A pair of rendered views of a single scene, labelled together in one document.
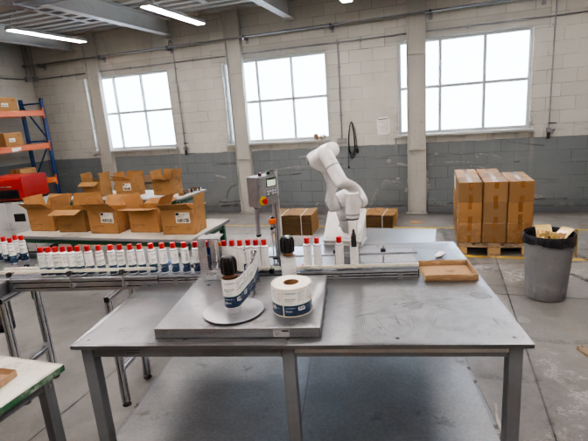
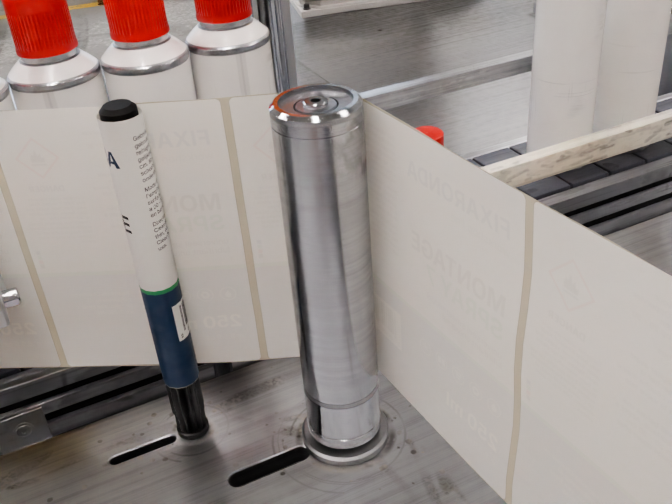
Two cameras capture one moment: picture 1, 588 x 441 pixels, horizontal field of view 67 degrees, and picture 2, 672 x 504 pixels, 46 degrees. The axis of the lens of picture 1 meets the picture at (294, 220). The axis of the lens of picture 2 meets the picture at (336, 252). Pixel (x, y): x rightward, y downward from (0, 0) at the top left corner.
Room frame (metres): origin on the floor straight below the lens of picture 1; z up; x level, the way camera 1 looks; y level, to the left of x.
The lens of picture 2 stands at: (2.23, 0.40, 1.19)
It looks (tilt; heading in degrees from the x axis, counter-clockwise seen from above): 33 degrees down; 329
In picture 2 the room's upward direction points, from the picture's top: 5 degrees counter-clockwise
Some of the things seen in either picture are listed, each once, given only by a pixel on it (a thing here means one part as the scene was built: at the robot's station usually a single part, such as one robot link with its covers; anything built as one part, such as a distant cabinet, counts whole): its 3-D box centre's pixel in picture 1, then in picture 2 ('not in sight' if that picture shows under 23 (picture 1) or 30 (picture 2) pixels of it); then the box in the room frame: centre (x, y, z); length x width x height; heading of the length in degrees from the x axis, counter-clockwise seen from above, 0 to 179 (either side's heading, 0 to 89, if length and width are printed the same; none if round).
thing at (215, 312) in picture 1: (234, 310); not in sight; (2.09, 0.34, 0.89); 0.31 x 0.31 x 0.01
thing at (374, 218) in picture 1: (375, 217); not in sight; (6.96, -1.32, 0.11); 0.65 x 0.54 x 0.22; 68
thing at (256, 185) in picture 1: (262, 190); not in sight; (2.76, 0.18, 1.38); 0.17 x 0.10 x 0.19; 137
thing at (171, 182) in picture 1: (165, 181); not in sight; (6.72, 1.90, 0.97); 0.43 x 0.42 x 0.37; 157
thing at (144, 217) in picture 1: (151, 211); not in sight; (4.46, 1.45, 0.97); 0.53 x 0.45 x 0.37; 162
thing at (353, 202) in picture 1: (353, 202); not in sight; (2.60, -0.36, 1.29); 0.09 x 0.08 x 0.13; 128
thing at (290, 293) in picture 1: (291, 295); not in sight; (2.07, 0.04, 0.95); 0.20 x 0.20 x 0.14
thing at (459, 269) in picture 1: (446, 269); not in sight; (2.52, -0.90, 0.85); 0.30 x 0.26 x 0.04; 82
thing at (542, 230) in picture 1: (554, 243); not in sight; (3.89, -2.38, 0.50); 0.42 x 0.41 x 0.28; 71
